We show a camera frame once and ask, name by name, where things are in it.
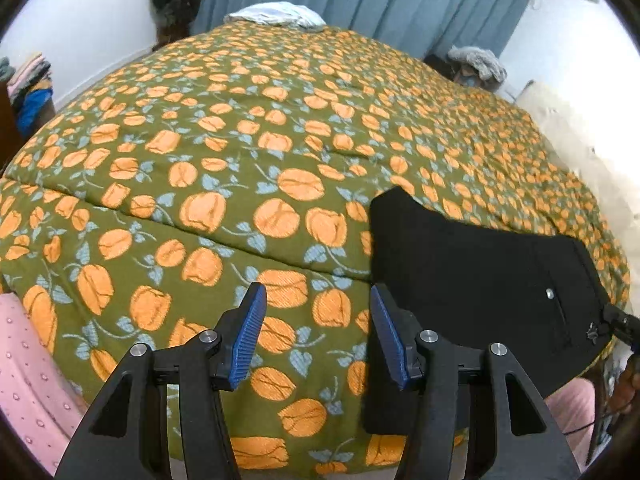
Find stack of folded clothes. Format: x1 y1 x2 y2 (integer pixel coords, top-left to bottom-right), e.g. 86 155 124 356
1 52 54 138

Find person's right hand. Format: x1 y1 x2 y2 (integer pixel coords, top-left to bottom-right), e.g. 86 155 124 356
608 356 640 413

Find black pants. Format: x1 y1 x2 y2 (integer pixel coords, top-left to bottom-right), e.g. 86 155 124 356
360 185 614 436

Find green orange floral bedspread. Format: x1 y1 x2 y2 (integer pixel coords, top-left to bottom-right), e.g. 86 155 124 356
1 22 630 478

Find pink dotted clothing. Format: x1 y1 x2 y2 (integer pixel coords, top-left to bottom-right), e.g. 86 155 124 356
0 294 86 474

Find grey cloth bundle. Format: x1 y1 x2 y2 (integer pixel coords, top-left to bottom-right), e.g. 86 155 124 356
447 46 508 84

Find white pillow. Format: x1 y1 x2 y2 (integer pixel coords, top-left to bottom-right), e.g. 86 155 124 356
224 1 326 30

